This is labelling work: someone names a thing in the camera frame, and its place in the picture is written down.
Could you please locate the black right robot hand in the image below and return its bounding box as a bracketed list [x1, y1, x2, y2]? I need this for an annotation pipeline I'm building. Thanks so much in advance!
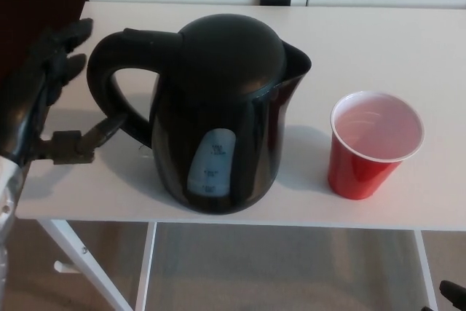
[439, 280, 466, 307]

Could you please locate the grey mesh table shelf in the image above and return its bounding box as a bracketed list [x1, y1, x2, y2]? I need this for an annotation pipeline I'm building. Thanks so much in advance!
[147, 221, 427, 311]

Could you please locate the white frame peg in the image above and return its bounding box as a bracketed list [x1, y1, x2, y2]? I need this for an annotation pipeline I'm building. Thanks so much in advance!
[53, 260, 79, 275]

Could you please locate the red plastic cup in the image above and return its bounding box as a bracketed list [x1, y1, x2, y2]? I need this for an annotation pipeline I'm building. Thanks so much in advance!
[327, 92, 426, 201]

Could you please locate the white metal table frame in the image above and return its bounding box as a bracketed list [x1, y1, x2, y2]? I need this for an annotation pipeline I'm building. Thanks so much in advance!
[36, 219, 440, 311]

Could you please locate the black electric kettle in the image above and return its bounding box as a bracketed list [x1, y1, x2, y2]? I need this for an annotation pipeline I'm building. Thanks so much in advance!
[85, 13, 313, 216]

